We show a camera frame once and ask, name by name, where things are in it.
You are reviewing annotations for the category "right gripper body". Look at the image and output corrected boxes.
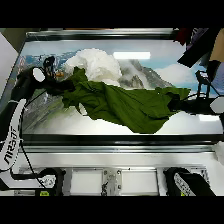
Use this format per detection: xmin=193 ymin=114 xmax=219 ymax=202
xmin=168 ymin=96 xmax=198 ymax=115

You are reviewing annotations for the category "green long-sleeved shirt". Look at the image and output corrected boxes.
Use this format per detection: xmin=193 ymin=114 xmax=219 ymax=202
xmin=61 ymin=66 xmax=192 ymax=134

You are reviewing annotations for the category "heap of clothes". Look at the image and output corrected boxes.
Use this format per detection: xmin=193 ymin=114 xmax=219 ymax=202
xmin=173 ymin=27 xmax=224 ymax=96

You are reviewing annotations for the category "white garment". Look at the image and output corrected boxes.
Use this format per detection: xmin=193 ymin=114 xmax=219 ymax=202
xmin=63 ymin=48 xmax=124 ymax=88

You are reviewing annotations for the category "silver frame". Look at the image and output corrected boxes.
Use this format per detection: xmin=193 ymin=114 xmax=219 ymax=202
xmin=0 ymin=27 xmax=224 ymax=197

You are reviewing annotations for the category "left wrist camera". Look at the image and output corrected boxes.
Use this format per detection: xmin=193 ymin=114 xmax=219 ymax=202
xmin=42 ymin=55 xmax=57 ymax=80

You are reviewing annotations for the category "black cable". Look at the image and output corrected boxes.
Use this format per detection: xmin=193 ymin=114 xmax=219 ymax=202
xmin=18 ymin=133 xmax=48 ymax=193

